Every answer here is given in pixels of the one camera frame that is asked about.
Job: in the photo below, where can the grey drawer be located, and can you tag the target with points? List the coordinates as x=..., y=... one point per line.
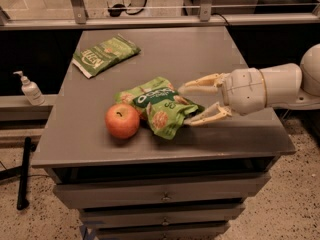
x=169, y=215
x=164, y=232
x=156, y=191

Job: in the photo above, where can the dark green snack bag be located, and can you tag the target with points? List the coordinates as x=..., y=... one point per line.
x=92, y=61

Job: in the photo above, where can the bottom grey drawer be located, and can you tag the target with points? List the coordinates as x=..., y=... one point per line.
x=164, y=232

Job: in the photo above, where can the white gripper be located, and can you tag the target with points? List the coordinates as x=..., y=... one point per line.
x=244, y=90

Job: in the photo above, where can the red apple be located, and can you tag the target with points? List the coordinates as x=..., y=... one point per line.
x=122, y=121

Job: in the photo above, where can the grey drawer cabinet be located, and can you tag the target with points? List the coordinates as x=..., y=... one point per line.
x=121, y=154

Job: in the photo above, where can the black stand leg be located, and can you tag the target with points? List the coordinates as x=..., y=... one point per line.
x=22, y=201

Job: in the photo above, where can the green rice chip bag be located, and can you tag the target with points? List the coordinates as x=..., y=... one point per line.
x=160, y=105

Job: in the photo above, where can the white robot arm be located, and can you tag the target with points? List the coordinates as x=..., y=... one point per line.
x=293, y=86

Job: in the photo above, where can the top grey drawer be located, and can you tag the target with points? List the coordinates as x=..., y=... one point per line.
x=156, y=191

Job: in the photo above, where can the white pump bottle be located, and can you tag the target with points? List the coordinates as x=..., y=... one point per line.
x=30, y=90

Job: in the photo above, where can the middle grey drawer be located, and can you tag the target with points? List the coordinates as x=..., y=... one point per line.
x=169, y=215

